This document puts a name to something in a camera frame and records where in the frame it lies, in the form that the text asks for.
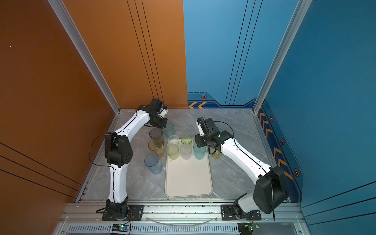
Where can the dark grey glass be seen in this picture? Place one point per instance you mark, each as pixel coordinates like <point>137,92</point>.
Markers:
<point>157,133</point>

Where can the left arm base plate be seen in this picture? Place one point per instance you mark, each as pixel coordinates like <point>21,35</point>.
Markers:
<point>133,213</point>

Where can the green circuit board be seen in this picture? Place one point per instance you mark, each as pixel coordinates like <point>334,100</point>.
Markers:
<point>247,228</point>
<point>121,229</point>

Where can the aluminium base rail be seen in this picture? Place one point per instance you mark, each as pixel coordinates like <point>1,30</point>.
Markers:
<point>179,217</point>

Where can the bright green glass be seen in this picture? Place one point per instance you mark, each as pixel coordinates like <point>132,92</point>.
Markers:
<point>186,139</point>

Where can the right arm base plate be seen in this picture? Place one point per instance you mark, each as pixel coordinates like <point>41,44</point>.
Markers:
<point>228,213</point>

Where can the amber glass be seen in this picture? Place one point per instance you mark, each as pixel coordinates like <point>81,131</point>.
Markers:
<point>215,154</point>
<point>156,146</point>

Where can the blue grey glass left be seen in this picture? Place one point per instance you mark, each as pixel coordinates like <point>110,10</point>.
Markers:
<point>153,162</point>

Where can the pale green frosted glass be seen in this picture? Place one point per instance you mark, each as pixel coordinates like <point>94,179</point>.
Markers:
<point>172,151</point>

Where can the right green circuit board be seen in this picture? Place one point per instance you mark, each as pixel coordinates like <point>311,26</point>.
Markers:
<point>247,228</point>

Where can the aluminium corner post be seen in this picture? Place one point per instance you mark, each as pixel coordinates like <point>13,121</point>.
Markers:
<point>69,26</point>
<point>289,35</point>

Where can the left green circuit board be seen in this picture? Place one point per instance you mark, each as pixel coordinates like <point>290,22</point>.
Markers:
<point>121,229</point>

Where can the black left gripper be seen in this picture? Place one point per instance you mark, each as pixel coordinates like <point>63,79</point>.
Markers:
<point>163,125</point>

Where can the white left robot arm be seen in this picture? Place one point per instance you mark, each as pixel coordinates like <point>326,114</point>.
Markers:
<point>118,151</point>

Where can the teal frosted glass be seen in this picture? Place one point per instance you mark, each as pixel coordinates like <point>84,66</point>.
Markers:
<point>169,130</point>
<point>199,152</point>

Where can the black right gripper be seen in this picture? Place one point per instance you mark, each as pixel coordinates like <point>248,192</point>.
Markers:
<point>198,140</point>

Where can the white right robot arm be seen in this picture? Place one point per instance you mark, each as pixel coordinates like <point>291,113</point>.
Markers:
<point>271,184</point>

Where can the aluminium corner post right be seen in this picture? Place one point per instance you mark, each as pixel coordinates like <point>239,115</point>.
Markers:
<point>289,35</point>

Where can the aluminium corner post left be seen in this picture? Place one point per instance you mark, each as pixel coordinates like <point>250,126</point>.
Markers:
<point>69,26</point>

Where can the cream plastic tray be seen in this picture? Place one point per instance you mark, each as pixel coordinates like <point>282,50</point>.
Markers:
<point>186,177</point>

